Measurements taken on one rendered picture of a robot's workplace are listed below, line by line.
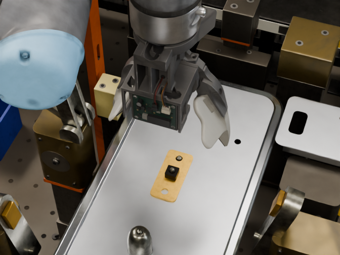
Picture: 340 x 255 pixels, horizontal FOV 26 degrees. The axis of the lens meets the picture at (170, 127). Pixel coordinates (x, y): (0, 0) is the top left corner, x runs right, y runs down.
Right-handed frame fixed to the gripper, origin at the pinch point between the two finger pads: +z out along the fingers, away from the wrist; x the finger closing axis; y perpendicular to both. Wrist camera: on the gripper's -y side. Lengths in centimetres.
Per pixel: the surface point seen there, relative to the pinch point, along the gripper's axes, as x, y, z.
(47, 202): -26.7, -5.9, 41.3
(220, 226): 8.9, 5.8, 11.2
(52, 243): -22.0, 1.5, 41.2
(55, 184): -17.6, 3.0, 18.3
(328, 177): 20.8, -8.5, 13.2
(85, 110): -13.1, -1.1, 3.5
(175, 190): 1.4, 2.6, 10.9
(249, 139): 8.6, -9.8, 11.3
